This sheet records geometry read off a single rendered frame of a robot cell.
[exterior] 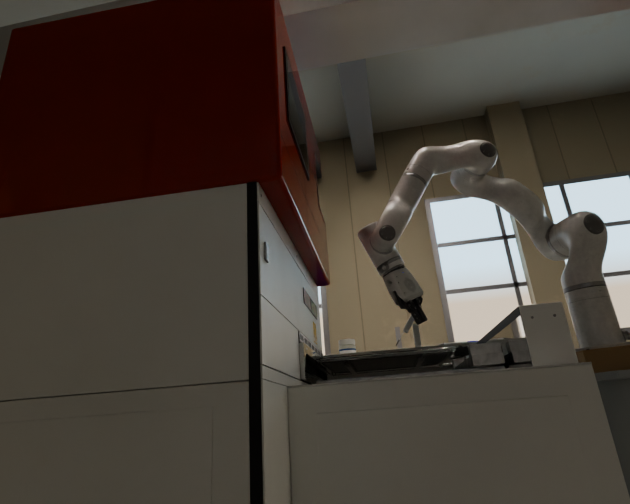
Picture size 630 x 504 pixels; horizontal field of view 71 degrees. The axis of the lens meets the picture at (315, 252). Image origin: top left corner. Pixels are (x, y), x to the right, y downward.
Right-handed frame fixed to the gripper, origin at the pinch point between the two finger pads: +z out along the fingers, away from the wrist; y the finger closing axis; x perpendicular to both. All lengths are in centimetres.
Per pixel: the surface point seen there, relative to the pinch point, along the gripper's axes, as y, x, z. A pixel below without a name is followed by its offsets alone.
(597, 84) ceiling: 379, -36, -121
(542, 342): -11.1, -32.7, 18.4
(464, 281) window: 247, 113, -19
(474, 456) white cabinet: -34.7, -19.3, 29.9
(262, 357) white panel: -64, -11, -4
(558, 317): -6.5, -36.9, 15.4
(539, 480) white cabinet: -30, -26, 38
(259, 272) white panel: -59, -14, -19
